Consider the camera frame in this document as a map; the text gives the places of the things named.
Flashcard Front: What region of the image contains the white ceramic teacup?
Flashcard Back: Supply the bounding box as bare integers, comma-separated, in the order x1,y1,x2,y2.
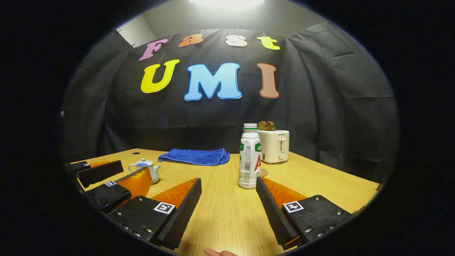
128,164,161,185

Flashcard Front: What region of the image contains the black backdrop cloth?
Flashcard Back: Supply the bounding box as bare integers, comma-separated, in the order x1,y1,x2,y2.
62,23,398,185

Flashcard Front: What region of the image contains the cream toaster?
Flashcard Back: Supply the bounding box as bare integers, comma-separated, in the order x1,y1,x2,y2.
257,129,290,164

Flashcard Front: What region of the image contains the white plastic water bottle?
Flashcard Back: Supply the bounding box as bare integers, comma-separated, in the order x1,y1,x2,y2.
237,123,262,189

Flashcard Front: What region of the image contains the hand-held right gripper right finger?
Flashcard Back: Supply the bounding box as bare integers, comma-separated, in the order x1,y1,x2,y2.
255,176,354,250

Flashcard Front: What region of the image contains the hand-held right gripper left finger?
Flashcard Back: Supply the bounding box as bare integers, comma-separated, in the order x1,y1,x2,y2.
107,177,202,250

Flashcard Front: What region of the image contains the blue towel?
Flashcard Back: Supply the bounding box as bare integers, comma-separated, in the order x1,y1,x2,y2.
158,148,231,166

